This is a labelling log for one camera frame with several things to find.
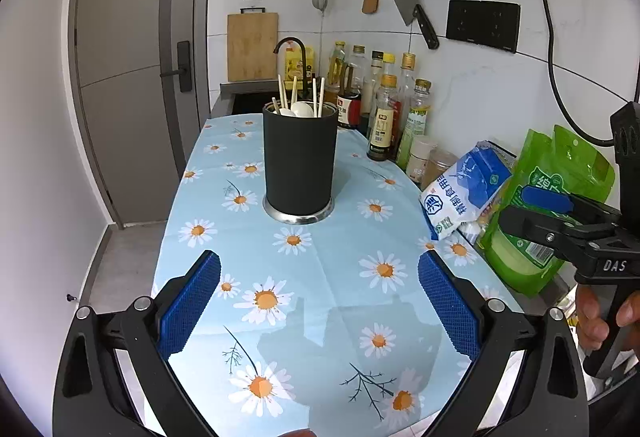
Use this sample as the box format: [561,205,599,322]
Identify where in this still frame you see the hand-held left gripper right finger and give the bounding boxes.
[417,249,586,437]

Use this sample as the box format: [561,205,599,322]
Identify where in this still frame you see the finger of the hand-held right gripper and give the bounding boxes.
[519,186,622,238]
[499,206,601,264]

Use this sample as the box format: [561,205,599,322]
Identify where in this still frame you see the black cable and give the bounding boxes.
[531,0,617,148]

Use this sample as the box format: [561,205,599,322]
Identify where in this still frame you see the group of wooden chopsticks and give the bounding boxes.
[270,74,327,118]

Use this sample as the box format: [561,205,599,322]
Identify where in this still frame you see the wooden cutting board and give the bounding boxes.
[227,8,279,83]

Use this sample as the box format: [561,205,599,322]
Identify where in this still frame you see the black door handle lock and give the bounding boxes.
[160,40,192,93]

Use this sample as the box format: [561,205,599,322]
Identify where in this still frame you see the white lidded spice jar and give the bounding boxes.
[406,137,438,183]

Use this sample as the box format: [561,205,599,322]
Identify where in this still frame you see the black utensil holder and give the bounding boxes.
[262,100,338,224]

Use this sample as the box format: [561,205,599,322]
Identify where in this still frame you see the green sugar bag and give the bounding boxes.
[477,124,617,298]

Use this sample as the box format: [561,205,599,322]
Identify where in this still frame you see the black kitchen sink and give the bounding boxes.
[220,82,281,118]

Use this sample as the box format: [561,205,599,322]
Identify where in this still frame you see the black faucet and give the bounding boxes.
[273,37,308,100]

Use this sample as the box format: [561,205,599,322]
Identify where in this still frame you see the white and blue salt bag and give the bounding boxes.
[419,140,516,240]

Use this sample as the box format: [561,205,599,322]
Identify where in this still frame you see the yellow plastic jug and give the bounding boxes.
[284,46,317,83]

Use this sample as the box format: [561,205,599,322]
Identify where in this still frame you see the person's right hand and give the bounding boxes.
[574,283,640,352]

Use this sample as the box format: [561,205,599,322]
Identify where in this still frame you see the blue daisy-print tablecloth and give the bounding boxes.
[152,114,526,437]

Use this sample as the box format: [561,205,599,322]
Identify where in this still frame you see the grey door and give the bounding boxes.
[67,0,218,228]

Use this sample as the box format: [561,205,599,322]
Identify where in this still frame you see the row of condiment bottles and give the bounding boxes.
[327,40,434,170]

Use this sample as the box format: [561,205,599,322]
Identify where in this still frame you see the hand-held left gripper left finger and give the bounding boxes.
[52,249,222,437]

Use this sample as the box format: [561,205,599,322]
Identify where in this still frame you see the black wall outlet panel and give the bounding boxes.
[446,0,521,54]

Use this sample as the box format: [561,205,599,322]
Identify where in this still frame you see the clear spice jar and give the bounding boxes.
[422,148,461,188]

